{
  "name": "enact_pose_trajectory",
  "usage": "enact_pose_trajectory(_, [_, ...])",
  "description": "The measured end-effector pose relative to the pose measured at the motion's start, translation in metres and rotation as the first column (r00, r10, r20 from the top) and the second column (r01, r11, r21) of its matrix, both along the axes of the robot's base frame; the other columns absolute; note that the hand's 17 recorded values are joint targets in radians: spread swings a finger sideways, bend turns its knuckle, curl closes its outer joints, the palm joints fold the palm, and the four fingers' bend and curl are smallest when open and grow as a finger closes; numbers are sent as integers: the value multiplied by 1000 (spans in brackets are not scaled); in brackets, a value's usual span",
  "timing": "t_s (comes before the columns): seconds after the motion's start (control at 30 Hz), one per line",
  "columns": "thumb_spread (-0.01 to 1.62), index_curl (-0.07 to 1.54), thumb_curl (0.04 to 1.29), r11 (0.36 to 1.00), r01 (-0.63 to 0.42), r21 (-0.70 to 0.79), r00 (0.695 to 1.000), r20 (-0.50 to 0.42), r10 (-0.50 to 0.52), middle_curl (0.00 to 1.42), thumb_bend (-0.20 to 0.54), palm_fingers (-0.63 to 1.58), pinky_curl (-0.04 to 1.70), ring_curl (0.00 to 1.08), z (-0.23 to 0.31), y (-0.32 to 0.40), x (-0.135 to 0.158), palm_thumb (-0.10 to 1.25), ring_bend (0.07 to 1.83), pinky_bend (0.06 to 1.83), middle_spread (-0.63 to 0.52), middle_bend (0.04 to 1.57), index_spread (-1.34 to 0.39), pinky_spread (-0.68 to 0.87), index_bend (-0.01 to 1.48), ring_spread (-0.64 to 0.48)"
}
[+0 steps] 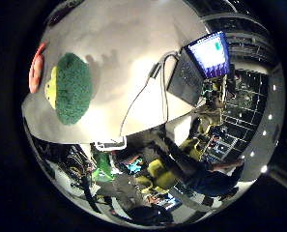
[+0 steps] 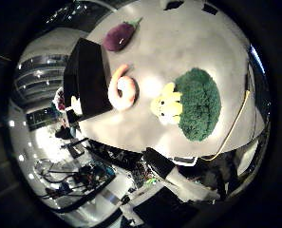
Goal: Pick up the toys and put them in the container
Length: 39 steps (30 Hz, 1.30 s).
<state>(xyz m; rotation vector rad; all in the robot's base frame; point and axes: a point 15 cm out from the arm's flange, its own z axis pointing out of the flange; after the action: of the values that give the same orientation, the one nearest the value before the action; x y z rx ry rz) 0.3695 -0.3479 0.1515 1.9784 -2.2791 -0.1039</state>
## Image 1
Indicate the green broccoli plush toy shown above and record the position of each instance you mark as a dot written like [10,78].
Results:
[73,90]

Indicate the dark haired person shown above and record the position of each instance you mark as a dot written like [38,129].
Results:
[149,216]

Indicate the white plastic tray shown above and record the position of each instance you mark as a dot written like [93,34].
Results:
[110,144]

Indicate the green plastic bag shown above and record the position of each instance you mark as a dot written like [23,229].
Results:
[102,167]

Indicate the open black laptop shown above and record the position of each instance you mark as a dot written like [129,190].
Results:
[185,80]

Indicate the white foam box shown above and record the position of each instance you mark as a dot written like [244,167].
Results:
[180,129]

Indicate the person in dark blue top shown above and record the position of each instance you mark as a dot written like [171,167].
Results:
[201,177]

